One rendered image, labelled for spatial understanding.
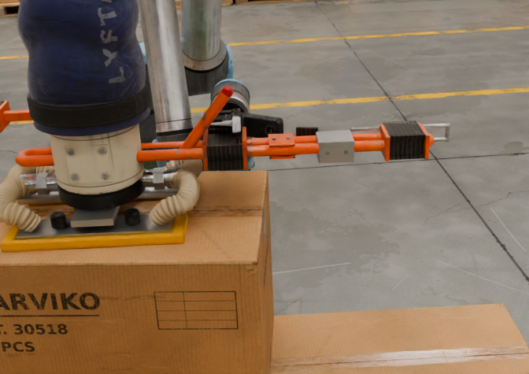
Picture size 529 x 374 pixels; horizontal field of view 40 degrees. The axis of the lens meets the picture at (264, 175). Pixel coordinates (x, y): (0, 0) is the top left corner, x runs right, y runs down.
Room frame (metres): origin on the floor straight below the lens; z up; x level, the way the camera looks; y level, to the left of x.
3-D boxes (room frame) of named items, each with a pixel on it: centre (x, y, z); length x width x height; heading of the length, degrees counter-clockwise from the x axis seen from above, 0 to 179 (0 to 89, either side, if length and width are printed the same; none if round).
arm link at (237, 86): (1.65, 0.07, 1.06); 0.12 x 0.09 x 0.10; 1
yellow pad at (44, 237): (1.24, 0.32, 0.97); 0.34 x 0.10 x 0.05; 91
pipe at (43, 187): (1.34, 0.32, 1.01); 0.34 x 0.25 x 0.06; 91
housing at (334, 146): (1.34, -0.14, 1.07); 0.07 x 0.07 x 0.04; 1
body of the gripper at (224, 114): (1.48, 0.08, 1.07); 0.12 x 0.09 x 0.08; 1
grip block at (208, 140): (1.34, 0.07, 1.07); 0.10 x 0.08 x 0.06; 1
